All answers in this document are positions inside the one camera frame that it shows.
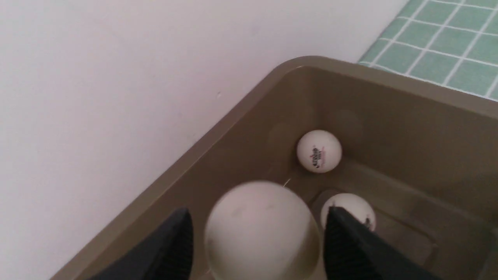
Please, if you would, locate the white ball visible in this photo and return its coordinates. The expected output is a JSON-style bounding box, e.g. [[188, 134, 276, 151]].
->
[[320, 193, 377, 232], [296, 130, 343, 173], [204, 180, 321, 280]]

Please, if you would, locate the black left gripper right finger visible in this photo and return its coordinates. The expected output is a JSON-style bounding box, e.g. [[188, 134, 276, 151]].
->
[[323, 206, 437, 280]]

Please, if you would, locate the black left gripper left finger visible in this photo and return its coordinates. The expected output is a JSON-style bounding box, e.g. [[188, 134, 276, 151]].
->
[[90, 208, 194, 280]]

